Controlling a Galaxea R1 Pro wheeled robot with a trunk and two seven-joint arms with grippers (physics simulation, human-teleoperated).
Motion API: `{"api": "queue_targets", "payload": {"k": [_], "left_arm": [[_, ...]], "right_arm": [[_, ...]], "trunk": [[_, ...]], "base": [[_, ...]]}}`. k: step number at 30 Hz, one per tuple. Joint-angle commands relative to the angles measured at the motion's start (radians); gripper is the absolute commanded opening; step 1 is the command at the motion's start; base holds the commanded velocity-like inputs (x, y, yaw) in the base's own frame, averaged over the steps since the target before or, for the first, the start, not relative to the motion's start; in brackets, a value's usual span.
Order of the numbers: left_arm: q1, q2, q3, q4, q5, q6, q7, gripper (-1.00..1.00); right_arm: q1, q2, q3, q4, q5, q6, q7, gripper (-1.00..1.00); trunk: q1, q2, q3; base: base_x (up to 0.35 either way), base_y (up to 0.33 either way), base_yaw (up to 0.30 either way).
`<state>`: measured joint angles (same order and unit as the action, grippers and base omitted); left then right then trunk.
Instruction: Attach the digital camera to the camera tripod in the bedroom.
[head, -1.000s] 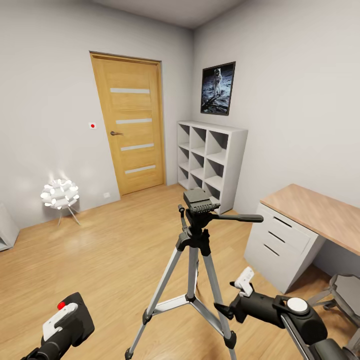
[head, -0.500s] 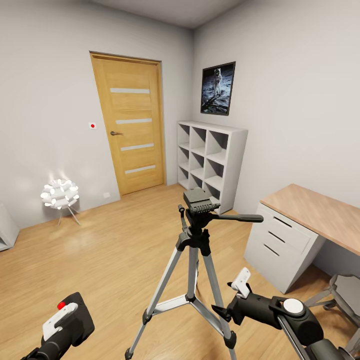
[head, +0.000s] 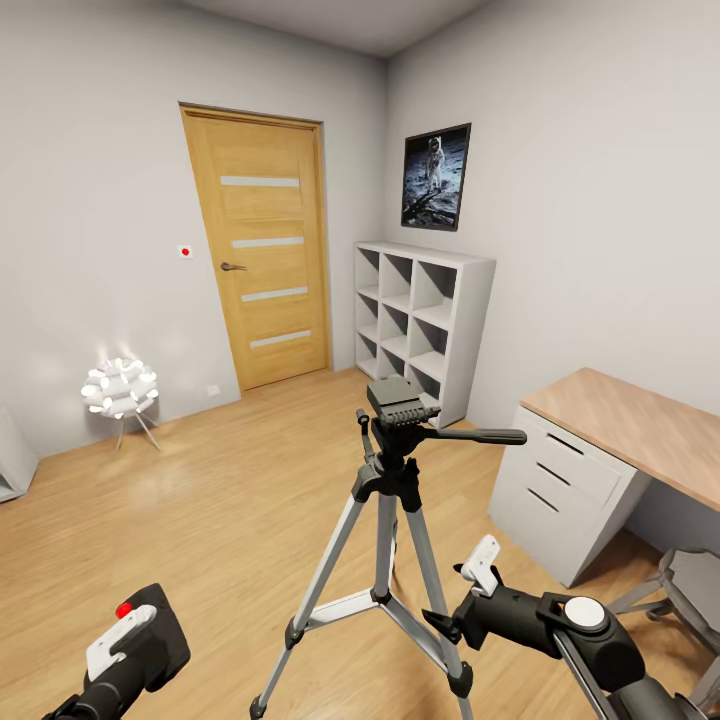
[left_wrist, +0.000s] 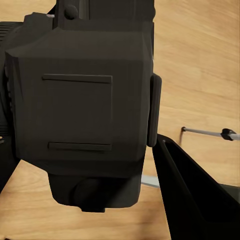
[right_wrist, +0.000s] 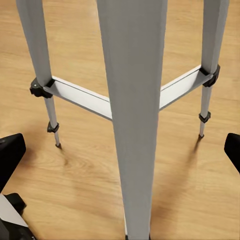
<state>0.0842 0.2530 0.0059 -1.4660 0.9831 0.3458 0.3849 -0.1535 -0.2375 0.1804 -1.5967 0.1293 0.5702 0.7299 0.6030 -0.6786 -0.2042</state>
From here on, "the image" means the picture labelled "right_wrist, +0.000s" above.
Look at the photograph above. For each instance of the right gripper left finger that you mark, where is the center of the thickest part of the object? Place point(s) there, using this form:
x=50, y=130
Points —
x=12, y=150

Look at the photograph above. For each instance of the camera tripod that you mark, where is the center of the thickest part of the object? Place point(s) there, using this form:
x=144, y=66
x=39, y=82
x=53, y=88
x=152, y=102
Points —
x=133, y=38

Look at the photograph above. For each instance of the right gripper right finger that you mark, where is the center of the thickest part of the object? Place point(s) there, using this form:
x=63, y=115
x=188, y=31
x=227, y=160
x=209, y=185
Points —
x=232, y=149

